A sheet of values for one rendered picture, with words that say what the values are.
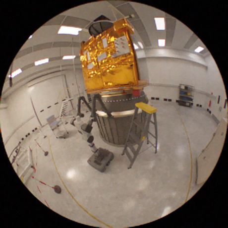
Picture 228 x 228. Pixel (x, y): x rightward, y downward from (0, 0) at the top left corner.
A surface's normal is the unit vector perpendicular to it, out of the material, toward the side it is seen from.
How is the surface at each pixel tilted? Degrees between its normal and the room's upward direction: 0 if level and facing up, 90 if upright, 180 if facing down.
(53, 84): 90
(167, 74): 90
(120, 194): 0
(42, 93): 90
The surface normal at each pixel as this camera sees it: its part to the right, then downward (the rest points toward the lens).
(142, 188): -0.15, -0.89
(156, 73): -0.57, 0.43
